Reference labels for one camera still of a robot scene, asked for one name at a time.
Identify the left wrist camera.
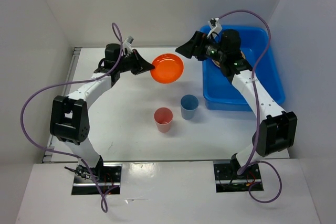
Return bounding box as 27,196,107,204
122,36,134,55

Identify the blue plastic cup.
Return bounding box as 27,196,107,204
180,94,199,120

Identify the green-rimmed bamboo woven plate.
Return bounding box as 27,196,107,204
212,51,246,67

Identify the aluminium table edge rail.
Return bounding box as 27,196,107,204
42,47,82,163

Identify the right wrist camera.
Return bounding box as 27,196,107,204
207,17,222,39

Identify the orange round plate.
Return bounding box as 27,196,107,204
150,54,184,84

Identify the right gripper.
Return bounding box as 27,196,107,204
176,30,227,62

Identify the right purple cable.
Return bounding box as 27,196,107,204
217,9,283,204

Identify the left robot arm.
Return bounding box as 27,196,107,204
50,44,155,182

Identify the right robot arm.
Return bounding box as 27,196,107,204
175,29,298,178

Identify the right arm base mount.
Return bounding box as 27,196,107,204
213,160,264,193

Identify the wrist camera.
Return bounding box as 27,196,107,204
207,17,222,39
122,36,134,55

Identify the blue plastic bin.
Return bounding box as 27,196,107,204
199,25,286,111

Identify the pink plastic cup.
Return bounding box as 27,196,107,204
154,107,173,133

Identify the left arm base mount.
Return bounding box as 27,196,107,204
65,162,122,195

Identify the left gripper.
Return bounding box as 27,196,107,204
117,49,155,75

